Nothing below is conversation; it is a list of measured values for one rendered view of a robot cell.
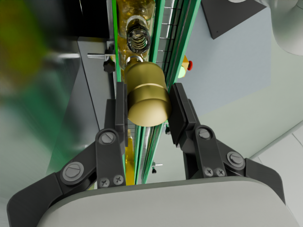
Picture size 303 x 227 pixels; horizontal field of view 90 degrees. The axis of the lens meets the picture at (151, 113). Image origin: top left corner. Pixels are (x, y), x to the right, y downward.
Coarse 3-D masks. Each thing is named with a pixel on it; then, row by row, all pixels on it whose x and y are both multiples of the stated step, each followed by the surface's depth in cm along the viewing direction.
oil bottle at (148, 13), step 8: (120, 0) 20; (128, 0) 20; (136, 0) 20; (144, 0) 21; (152, 0) 21; (120, 8) 20; (128, 8) 20; (136, 8) 20; (144, 8) 20; (152, 8) 21; (120, 16) 21; (128, 16) 20; (144, 16) 21; (152, 16) 21; (120, 24) 21; (152, 24) 22; (120, 32) 22; (152, 32) 24
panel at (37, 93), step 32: (0, 0) 13; (32, 0) 17; (64, 0) 26; (0, 32) 13; (32, 32) 17; (64, 32) 26; (0, 64) 12; (32, 64) 17; (64, 64) 26; (0, 96) 12; (32, 96) 17; (64, 96) 26; (0, 128) 12; (32, 128) 17; (0, 160) 12; (32, 160) 17; (0, 192) 12; (0, 224) 12
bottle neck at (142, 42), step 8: (136, 16) 20; (128, 24) 20; (136, 24) 18; (144, 24) 19; (128, 32) 18; (136, 32) 17; (144, 32) 17; (128, 40) 18; (136, 40) 21; (144, 40) 20; (136, 48) 19; (144, 48) 19
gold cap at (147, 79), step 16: (144, 64) 12; (128, 80) 12; (144, 80) 11; (160, 80) 12; (128, 96) 12; (144, 96) 10; (160, 96) 10; (128, 112) 11; (144, 112) 11; (160, 112) 11
